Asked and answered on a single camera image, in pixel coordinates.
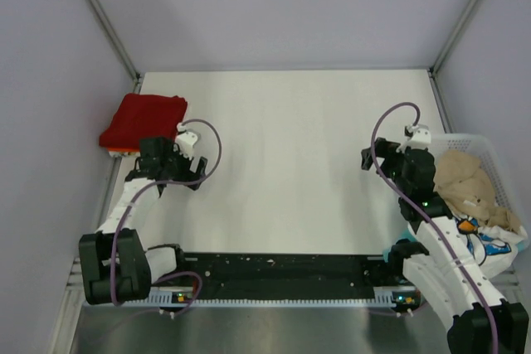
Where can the folded white t shirt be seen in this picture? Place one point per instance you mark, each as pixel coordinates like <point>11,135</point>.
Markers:
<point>120,154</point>

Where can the aluminium frame post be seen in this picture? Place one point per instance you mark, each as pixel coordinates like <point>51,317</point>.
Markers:
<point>112,38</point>
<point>458,30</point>

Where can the white plastic laundry basket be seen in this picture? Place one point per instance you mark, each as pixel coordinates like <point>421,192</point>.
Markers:
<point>480,147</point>

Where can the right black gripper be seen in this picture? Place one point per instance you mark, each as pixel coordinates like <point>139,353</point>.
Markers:
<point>367,161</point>

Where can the dark red t shirt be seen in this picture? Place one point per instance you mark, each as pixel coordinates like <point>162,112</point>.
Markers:
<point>145,122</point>

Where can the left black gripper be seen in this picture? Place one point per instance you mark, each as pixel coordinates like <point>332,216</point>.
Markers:
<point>187,175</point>

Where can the right aluminium frame post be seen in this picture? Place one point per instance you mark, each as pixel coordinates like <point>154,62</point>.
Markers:
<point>458,30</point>

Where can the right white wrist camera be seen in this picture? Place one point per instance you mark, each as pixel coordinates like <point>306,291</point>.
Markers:
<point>418,136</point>

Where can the folded orange t shirt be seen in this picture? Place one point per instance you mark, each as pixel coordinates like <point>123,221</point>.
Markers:
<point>122,150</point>

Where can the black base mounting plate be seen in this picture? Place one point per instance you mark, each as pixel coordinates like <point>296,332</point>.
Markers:
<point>290,276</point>

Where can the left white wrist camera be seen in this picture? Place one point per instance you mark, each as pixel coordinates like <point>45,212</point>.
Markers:
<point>185,141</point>

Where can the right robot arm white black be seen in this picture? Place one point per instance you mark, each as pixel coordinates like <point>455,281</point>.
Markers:
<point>477,317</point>

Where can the white flower print t shirt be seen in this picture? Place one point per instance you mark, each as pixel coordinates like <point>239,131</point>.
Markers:
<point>492,249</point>

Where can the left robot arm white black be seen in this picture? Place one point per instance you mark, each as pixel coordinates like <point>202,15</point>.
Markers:
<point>115,266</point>

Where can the grey slotted cable duct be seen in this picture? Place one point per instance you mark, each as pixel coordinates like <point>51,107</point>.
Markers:
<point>381,299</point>

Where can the beige t shirt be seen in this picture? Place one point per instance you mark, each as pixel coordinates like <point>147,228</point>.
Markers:
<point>468,191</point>

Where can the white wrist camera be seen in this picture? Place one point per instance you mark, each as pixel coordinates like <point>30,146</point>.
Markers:
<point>418,136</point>
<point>185,141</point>

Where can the left aluminium frame post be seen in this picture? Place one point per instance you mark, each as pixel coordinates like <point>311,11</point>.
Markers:
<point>112,38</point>

